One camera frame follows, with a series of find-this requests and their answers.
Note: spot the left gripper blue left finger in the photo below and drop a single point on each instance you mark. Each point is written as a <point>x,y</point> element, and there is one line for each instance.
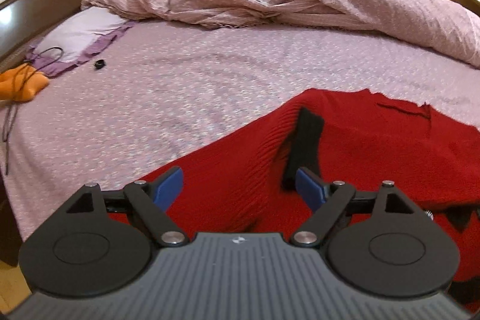
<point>150,202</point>

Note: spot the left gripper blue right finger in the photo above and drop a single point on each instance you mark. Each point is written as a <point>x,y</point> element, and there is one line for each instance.
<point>328,202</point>

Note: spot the red knit cardigan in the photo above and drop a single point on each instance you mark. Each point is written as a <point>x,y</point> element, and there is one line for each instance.
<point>407,246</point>

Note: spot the pink floral bed sheet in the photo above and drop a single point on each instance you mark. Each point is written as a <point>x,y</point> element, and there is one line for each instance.
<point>168,89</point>

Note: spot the small black clip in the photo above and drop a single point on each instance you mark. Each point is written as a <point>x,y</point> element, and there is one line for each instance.
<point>99,64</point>

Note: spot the orange cloth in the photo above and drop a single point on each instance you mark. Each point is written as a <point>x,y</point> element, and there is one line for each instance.
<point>22,83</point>

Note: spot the white purple frilled pillow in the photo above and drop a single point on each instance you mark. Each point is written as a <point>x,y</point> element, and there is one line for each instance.
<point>76,41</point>

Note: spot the pink floral duvet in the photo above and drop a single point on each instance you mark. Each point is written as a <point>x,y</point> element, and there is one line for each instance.
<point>441,25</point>

